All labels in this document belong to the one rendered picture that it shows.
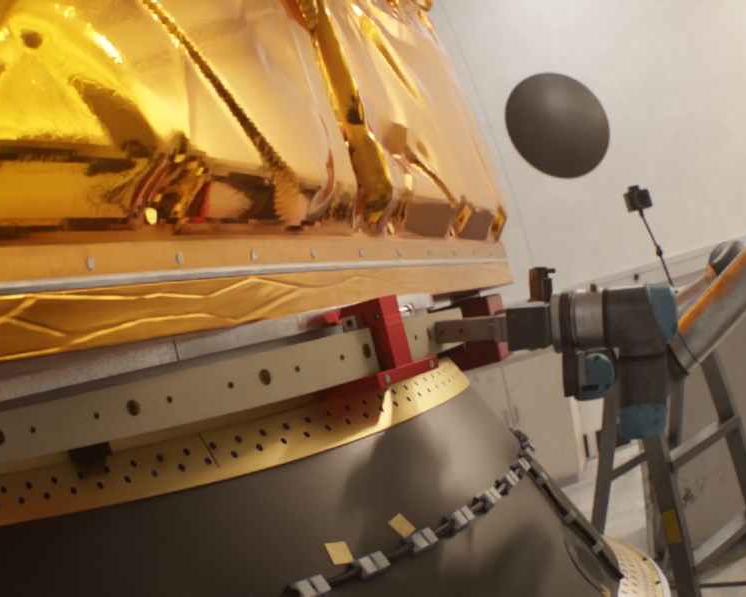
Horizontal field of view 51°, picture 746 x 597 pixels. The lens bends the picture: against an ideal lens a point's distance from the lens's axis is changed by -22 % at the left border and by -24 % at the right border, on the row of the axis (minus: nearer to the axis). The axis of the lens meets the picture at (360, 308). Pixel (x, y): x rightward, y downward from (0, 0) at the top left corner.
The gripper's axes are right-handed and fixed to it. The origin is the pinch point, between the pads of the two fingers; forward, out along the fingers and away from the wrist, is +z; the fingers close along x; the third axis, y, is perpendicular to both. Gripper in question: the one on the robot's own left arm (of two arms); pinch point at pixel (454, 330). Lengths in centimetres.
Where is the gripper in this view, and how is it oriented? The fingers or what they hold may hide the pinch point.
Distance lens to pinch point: 118.5
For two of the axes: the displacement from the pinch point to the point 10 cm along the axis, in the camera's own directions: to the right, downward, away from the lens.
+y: -0.9, -10.0, -0.3
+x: -3.7, 0.6, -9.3
